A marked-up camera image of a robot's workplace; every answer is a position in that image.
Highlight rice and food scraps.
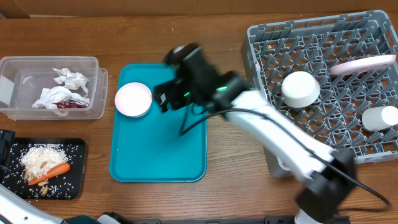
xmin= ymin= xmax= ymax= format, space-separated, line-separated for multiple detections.
xmin=21 ymin=147 xmax=68 ymax=184

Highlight orange carrot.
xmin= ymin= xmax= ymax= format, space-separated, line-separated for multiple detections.
xmin=28 ymin=163 xmax=71 ymax=185

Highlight pink bowl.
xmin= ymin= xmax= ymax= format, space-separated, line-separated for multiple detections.
xmin=114 ymin=82 xmax=152 ymax=118

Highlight red snack wrapper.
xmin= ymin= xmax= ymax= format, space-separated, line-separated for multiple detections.
xmin=55 ymin=100 xmax=88 ymax=109

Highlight white napkin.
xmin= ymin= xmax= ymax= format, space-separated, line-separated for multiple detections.
xmin=32 ymin=68 xmax=90 ymax=110

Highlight white small bowl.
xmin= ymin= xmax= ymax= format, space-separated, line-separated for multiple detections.
xmin=281 ymin=71 xmax=320 ymax=108

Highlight grey plastic dishwasher rack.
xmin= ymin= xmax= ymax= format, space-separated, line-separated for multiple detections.
xmin=241 ymin=10 xmax=397 ymax=164

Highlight large pink plate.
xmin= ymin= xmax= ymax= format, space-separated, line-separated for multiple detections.
xmin=330 ymin=54 xmax=397 ymax=75

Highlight white paper cup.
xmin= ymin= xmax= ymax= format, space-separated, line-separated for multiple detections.
xmin=362 ymin=106 xmax=397 ymax=131

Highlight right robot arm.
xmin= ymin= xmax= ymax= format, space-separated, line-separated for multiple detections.
xmin=152 ymin=42 xmax=356 ymax=223

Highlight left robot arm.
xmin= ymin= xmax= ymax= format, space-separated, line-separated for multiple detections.
xmin=1 ymin=129 xmax=124 ymax=223

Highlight black plastic tray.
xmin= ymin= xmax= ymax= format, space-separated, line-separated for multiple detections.
xmin=1 ymin=138 xmax=88 ymax=200

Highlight clear plastic bin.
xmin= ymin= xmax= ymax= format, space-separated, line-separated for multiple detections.
xmin=1 ymin=56 xmax=108 ymax=120

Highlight teal serving tray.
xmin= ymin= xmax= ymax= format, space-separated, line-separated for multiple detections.
xmin=109 ymin=63 xmax=208 ymax=183

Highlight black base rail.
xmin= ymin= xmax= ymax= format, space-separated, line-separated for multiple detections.
xmin=102 ymin=211 xmax=351 ymax=224

